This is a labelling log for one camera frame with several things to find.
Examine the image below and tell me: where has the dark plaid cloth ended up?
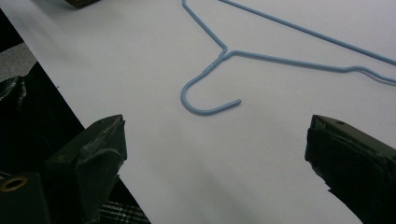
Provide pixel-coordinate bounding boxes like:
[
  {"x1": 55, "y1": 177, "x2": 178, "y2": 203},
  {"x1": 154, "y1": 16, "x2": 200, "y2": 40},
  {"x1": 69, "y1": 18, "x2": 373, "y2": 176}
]
[{"x1": 0, "y1": 75, "x2": 152, "y2": 224}]

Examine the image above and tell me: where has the blue wire clothes hanger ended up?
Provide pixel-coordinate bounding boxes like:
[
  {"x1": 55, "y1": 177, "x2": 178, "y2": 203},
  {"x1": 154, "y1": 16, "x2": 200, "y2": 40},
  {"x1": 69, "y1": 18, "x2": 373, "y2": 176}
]
[{"x1": 180, "y1": 0, "x2": 396, "y2": 117}]

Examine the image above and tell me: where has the dark object at table edge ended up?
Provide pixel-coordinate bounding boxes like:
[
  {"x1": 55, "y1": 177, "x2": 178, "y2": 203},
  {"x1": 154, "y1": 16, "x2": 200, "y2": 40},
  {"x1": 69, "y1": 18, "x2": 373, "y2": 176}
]
[{"x1": 64, "y1": 0, "x2": 101, "y2": 9}]

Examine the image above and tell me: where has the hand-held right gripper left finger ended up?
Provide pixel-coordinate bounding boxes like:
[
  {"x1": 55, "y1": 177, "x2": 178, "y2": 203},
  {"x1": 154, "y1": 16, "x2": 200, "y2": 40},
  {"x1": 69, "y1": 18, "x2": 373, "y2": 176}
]
[{"x1": 44, "y1": 114, "x2": 128, "y2": 224}]

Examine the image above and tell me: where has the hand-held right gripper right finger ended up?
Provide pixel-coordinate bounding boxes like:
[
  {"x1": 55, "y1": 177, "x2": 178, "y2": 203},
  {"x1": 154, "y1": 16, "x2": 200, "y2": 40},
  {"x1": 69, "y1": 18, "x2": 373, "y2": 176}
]
[{"x1": 304, "y1": 114, "x2": 396, "y2": 224}]

